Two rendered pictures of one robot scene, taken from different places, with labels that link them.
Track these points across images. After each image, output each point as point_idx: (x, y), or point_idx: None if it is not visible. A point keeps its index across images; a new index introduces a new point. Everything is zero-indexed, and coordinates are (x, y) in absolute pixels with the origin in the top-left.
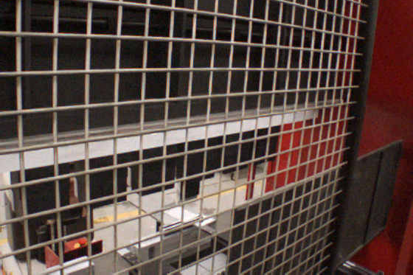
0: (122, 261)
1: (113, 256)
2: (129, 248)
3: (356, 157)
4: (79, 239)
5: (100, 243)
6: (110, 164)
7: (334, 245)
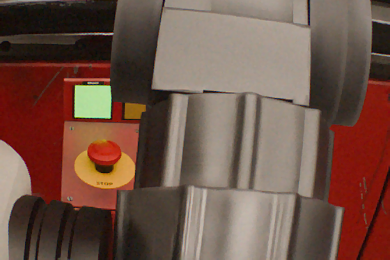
0: None
1: None
2: None
3: None
4: (112, 152)
5: (71, 91)
6: None
7: None
